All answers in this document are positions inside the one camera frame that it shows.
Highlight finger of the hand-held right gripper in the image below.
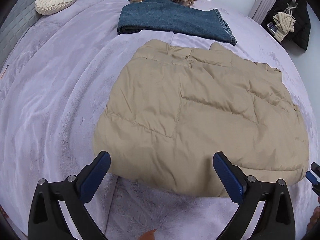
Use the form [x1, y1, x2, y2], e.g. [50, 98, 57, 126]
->
[305, 171, 320, 197]
[310, 162, 320, 179]

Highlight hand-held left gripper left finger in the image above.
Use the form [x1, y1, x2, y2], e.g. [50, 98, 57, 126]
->
[28, 151, 111, 240]

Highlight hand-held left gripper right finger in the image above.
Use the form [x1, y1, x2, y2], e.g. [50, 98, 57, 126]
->
[213, 151, 296, 240]

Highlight khaki puffer jacket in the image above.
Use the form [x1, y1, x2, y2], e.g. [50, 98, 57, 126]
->
[92, 39, 310, 198]

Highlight person's orange patterned clothing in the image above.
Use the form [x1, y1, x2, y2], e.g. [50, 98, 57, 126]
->
[309, 197, 320, 232]

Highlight black hanging coat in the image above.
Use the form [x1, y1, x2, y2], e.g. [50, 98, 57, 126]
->
[261, 0, 310, 52]

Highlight beige hanging puffer vest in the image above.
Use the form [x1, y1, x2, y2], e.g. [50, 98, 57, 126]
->
[272, 12, 295, 43]

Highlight folded blue jeans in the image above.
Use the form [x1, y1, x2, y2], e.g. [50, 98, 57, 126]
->
[117, 0, 238, 46]

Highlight grey quilted headboard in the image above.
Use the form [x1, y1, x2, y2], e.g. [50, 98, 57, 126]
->
[0, 0, 90, 70]

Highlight grey curtain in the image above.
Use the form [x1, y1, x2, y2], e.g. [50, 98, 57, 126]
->
[250, 0, 284, 23]

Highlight round cream pillow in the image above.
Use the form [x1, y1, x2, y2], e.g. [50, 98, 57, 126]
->
[34, 0, 77, 15]

